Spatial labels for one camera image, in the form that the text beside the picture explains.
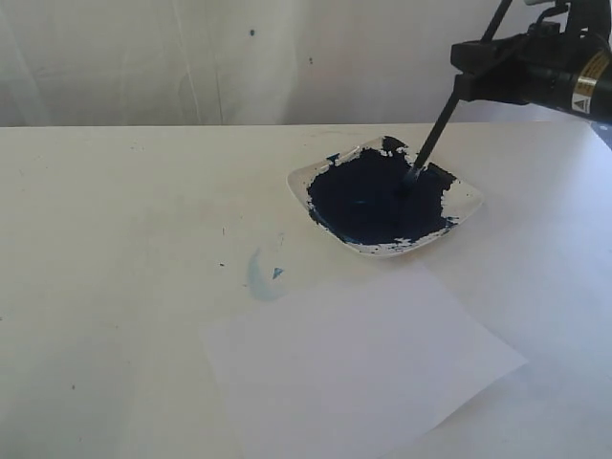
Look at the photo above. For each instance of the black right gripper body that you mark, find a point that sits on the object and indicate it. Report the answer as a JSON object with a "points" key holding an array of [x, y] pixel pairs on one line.
{"points": [[527, 68]]}

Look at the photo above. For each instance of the black thin paintbrush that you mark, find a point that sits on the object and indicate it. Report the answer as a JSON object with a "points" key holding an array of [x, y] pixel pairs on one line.
{"points": [[410, 178]]}

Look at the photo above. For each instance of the white paper sheet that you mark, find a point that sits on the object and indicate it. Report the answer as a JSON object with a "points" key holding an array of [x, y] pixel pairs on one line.
{"points": [[351, 370]]}

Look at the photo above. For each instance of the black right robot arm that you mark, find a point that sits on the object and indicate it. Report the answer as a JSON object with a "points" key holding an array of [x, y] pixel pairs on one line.
{"points": [[587, 28]]}

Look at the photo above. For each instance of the white square paint dish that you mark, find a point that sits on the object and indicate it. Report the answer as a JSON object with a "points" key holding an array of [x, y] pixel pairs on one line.
{"points": [[357, 197]]}

